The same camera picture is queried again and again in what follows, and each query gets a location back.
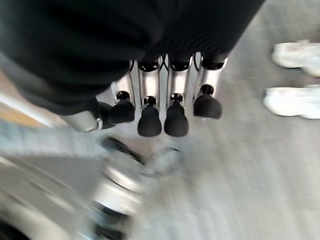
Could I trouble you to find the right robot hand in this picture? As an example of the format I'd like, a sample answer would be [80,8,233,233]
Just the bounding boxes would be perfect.
[0,0,262,138]

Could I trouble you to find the grey bed cover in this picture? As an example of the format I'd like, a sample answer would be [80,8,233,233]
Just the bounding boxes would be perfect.
[0,119,106,166]

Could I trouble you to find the silver robot leg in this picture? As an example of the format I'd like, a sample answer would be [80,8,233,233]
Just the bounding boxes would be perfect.
[0,139,146,240]

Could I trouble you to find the person's white shoe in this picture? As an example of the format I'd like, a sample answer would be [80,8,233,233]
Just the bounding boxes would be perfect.
[263,84,320,119]
[271,39,320,77]

